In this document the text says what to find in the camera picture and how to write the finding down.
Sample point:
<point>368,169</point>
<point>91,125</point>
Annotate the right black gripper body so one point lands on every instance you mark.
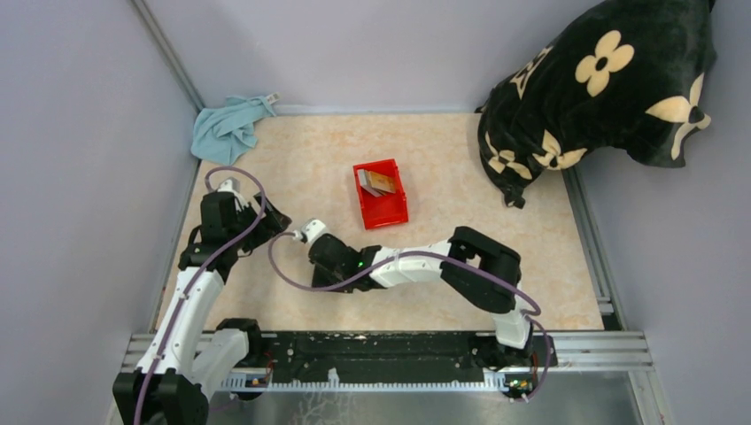
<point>336,274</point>

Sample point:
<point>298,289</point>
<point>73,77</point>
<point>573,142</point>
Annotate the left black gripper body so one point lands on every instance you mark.
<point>268,225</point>

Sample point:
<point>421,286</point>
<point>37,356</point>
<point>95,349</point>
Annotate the red plastic bin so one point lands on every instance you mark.
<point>380,212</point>

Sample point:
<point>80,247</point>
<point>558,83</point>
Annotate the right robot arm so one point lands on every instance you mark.
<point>483,271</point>

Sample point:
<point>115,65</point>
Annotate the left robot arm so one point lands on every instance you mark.
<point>174,380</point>

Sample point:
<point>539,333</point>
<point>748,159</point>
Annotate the stack of credit cards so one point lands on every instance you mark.
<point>377,185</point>

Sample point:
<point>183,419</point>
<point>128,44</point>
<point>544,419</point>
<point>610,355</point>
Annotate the light blue cloth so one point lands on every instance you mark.
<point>222,135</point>

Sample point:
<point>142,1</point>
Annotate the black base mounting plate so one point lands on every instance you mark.
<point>391,357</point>

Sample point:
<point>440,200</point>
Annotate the black floral blanket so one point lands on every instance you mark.
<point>625,74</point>

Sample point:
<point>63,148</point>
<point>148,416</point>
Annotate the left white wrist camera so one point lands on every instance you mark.
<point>232,185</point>

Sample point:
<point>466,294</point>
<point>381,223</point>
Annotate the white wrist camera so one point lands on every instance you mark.
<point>310,231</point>
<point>232,185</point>

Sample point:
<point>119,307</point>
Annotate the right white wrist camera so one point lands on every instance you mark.
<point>310,231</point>

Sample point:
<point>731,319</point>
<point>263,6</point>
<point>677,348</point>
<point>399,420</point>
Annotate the aluminium front rail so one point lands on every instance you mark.
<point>578,352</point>

